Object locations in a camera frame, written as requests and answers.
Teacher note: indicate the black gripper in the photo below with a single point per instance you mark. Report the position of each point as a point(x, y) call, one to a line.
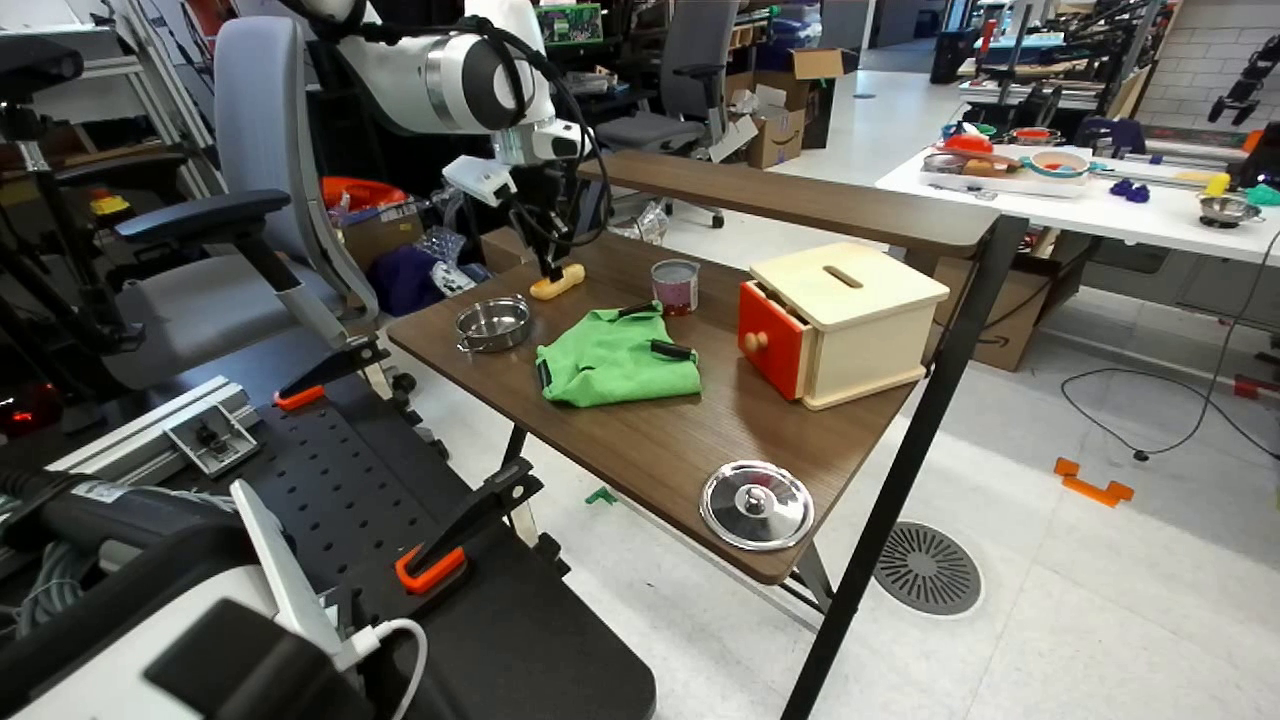
point(550, 202)

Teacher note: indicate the yellow corn-shaped toy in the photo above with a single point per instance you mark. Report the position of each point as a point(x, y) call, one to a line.
point(567, 281)

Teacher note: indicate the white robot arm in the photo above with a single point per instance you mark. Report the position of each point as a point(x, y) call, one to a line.
point(427, 74)

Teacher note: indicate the silver metal pot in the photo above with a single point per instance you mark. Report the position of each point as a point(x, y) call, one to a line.
point(492, 325)

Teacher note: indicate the silver pot lid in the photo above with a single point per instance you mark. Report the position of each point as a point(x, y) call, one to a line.
point(756, 504)

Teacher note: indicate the black stick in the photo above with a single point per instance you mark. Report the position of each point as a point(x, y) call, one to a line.
point(636, 311)
point(672, 351)

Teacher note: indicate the green cloth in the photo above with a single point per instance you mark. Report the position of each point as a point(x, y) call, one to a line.
point(607, 367)

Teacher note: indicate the clear cup with pink inside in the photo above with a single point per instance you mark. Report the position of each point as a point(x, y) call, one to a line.
point(672, 284)

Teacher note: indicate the purple bag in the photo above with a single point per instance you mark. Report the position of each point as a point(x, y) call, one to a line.
point(400, 281)

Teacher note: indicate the orange basket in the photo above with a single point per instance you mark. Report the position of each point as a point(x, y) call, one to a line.
point(360, 192)

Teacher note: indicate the grey swivel chair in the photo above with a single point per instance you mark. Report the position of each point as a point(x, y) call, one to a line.
point(687, 80)

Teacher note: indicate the green circuit board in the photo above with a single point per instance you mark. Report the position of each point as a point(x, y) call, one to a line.
point(578, 21)

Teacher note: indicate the raised wooden shelf board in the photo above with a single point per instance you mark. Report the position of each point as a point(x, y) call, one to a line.
point(800, 202)

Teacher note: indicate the small black orange clamp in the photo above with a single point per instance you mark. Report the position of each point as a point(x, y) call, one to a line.
point(326, 368)

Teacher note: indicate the stacked cardboard boxes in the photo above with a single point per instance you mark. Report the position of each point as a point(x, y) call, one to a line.
point(784, 115)

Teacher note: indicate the large black orange clamp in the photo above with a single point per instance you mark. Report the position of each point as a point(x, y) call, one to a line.
point(460, 533)

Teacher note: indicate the wooden box with orange drawer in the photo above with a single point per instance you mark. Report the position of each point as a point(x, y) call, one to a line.
point(853, 315)

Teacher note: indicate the grey office chair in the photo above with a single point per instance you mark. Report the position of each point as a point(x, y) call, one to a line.
point(263, 133)

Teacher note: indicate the black metal table leg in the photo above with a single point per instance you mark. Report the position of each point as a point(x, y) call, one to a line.
point(904, 452)

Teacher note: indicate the cardboard box under white table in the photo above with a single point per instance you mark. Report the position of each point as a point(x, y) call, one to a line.
point(1005, 315)

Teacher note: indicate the round floor drain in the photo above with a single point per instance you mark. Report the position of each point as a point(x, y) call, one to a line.
point(927, 569)

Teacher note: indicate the black device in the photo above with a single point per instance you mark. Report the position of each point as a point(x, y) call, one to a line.
point(253, 666)

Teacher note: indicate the white plate with coloured rim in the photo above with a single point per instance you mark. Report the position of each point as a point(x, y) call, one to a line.
point(1056, 164)

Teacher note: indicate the white table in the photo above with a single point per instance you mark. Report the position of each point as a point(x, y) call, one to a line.
point(1146, 219)

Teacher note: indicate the small silver bowl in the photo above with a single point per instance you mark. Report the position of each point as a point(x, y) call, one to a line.
point(1225, 208)

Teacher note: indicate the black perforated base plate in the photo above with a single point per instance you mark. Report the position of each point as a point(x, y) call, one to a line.
point(360, 494)

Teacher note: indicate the white metal bracket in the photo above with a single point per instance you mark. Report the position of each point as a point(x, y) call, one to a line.
point(283, 564)

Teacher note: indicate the aluminium extrusion rail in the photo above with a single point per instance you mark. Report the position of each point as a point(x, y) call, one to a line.
point(142, 430)

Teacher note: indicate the orange floor bracket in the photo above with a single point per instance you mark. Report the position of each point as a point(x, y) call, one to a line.
point(1090, 487)

